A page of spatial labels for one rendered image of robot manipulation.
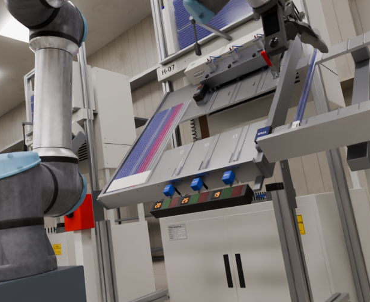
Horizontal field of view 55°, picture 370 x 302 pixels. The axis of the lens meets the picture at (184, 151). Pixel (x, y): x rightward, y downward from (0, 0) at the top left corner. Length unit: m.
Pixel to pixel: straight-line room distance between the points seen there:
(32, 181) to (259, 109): 1.18
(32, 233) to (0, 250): 0.05
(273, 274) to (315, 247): 0.18
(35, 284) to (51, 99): 0.41
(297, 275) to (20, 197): 0.64
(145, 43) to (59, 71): 5.81
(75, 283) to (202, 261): 0.82
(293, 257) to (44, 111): 0.68
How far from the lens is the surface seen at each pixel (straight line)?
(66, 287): 0.71
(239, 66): 1.41
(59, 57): 0.90
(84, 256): 1.75
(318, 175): 4.55
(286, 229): 0.93
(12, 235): 0.70
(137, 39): 6.86
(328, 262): 1.23
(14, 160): 0.72
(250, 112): 1.70
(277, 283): 1.31
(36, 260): 0.69
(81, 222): 1.70
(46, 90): 0.88
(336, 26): 4.61
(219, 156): 1.07
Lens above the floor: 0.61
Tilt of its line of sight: 10 degrees up
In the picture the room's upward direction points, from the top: 8 degrees counter-clockwise
